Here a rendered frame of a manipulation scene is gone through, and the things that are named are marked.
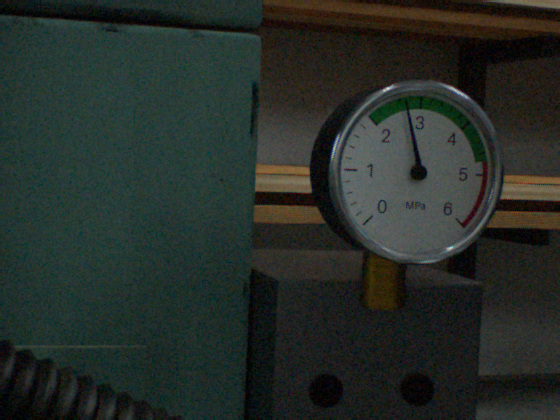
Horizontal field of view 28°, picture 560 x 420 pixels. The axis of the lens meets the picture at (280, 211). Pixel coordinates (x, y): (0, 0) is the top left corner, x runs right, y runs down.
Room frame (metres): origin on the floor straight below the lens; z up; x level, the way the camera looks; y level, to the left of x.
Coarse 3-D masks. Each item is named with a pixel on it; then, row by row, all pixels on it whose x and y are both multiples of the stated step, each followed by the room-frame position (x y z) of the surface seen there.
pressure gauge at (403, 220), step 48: (384, 96) 0.38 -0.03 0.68; (432, 96) 0.38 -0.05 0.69; (336, 144) 0.37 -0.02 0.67; (384, 144) 0.38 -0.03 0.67; (432, 144) 0.38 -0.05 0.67; (480, 144) 0.39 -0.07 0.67; (336, 192) 0.37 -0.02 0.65; (384, 192) 0.38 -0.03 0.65; (432, 192) 0.38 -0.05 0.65; (480, 192) 0.39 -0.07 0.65; (384, 240) 0.38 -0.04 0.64; (432, 240) 0.38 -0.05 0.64; (384, 288) 0.40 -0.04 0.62
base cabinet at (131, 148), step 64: (0, 64) 0.41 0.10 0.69; (64, 64) 0.41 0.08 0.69; (128, 64) 0.42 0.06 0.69; (192, 64) 0.42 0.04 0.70; (256, 64) 0.43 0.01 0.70; (0, 128) 0.41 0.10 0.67; (64, 128) 0.41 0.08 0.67; (128, 128) 0.42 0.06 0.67; (192, 128) 0.43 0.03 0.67; (256, 128) 0.43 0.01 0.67; (0, 192) 0.41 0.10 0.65; (64, 192) 0.41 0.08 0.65; (128, 192) 0.42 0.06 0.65; (192, 192) 0.43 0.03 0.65; (0, 256) 0.41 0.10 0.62; (64, 256) 0.41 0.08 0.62; (128, 256) 0.42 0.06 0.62; (192, 256) 0.43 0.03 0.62; (0, 320) 0.41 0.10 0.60; (64, 320) 0.41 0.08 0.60; (128, 320) 0.42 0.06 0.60; (192, 320) 0.43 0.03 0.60; (128, 384) 0.42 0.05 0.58; (192, 384) 0.43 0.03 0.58
